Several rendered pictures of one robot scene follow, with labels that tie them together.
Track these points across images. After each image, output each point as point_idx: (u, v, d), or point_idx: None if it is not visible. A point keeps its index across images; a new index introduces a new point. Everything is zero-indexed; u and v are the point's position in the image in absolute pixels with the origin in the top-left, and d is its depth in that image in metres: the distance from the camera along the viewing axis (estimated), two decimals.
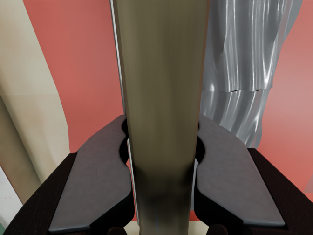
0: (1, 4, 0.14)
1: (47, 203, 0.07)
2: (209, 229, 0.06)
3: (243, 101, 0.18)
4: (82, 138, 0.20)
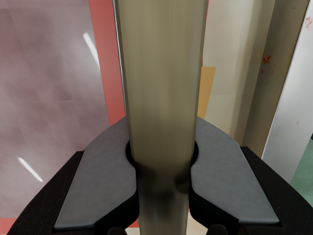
0: None
1: (54, 200, 0.07)
2: (209, 229, 0.06)
3: None
4: None
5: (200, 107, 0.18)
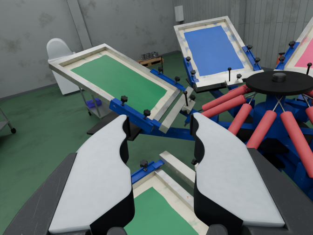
0: None
1: (47, 203, 0.07)
2: (209, 229, 0.06)
3: None
4: None
5: None
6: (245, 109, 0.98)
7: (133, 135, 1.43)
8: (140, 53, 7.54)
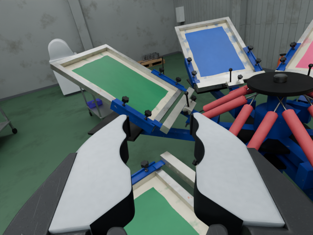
0: None
1: (47, 203, 0.07)
2: (209, 229, 0.06)
3: None
4: None
5: None
6: (246, 110, 0.98)
7: (134, 135, 1.43)
8: (141, 54, 7.56)
